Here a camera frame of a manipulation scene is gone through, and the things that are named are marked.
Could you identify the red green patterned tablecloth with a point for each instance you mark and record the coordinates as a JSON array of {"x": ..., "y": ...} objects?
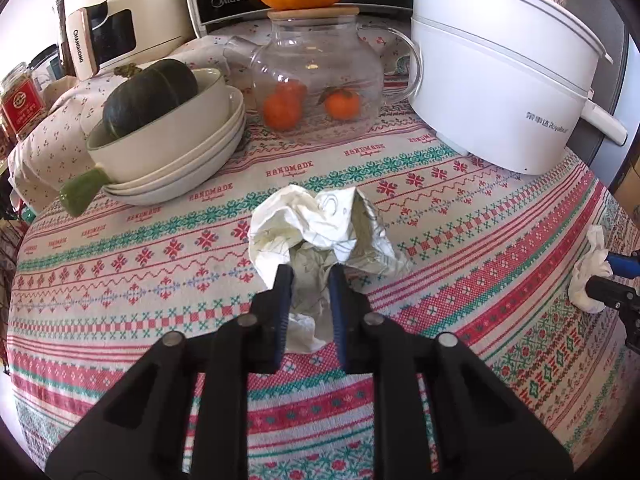
[{"x": 150, "y": 280}]

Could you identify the white electric cooking pot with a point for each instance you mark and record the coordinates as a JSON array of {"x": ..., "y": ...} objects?
[{"x": 500, "y": 85}]

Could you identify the white paper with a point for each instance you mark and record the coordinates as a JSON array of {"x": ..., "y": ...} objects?
[{"x": 320, "y": 225}]

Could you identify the dark green squash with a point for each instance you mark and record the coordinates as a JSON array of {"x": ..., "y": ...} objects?
[{"x": 150, "y": 95}]

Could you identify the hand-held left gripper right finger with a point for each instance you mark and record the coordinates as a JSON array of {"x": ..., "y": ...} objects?
[{"x": 340, "y": 320}]

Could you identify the wooden teapot lid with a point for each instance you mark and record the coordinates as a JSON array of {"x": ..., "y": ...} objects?
[{"x": 315, "y": 12}]

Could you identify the cardboard box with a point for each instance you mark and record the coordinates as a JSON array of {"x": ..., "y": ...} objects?
[{"x": 631, "y": 182}]

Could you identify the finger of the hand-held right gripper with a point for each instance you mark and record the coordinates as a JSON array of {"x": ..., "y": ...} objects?
[
  {"x": 612, "y": 292},
  {"x": 624, "y": 263}
]

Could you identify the small mandarin orange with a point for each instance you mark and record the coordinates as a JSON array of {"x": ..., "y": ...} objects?
[
  {"x": 282, "y": 110},
  {"x": 342, "y": 103}
]

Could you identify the cream deep bowl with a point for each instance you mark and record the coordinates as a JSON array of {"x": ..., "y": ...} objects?
[{"x": 165, "y": 145}]

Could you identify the glass jar black lid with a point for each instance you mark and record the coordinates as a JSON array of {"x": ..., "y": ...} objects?
[{"x": 44, "y": 62}]

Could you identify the stack of cream bowls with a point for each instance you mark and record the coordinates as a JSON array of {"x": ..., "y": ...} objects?
[{"x": 50, "y": 135}]

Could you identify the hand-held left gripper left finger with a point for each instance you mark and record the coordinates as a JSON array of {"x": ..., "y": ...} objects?
[{"x": 280, "y": 310}]

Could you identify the cream shallow bowl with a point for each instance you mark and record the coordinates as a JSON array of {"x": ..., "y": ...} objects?
[
  {"x": 233, "y": 105},
  {"x": 200, "y": 186},
  {"x": 222, "y": 159}
]

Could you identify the white tissue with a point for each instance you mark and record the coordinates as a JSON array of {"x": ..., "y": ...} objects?
[{"x": 587, "y": 270}]

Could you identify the red tin jar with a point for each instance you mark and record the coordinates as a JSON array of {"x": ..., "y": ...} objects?
[{"x": 20, "y": 110}]

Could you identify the glass teapot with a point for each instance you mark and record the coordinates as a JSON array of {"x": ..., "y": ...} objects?
[{"x": 310, "y": 55}]

